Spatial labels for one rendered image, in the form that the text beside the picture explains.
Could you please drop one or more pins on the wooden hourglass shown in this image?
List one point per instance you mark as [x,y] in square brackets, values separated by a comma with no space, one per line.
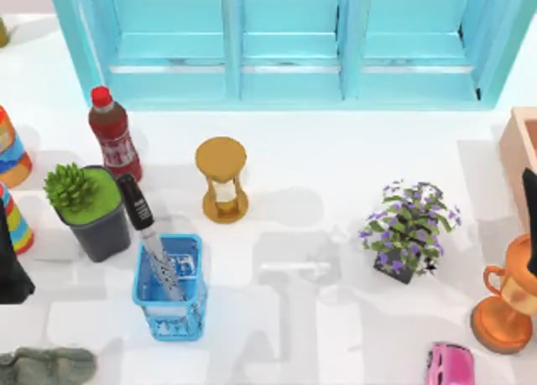
[222,179]

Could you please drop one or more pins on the light blue rack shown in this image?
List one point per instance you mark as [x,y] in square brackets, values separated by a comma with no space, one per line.
[289,45]

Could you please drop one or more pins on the purple flower plant in pot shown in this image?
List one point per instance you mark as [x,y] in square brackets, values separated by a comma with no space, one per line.
[409,230]

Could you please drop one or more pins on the red-capped brown bottle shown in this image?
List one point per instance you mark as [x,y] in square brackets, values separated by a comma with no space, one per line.
[114,138]

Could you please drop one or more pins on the blue mesh basket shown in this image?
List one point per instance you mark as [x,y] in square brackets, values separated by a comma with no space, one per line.
[170,318]

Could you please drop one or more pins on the green succulent in grey pot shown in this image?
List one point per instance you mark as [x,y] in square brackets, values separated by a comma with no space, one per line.
[90,211]

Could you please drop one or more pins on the salmon-coloured box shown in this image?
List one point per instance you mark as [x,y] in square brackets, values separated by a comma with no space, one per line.
[518,150]

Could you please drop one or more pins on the pink toy car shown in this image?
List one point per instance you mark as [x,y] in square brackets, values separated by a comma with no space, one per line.
[449,364]

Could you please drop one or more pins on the bronze trophy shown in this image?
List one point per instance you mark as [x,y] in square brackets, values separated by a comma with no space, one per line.
[509,301]

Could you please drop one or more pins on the olive green object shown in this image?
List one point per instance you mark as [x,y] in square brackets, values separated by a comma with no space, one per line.
[3,32]

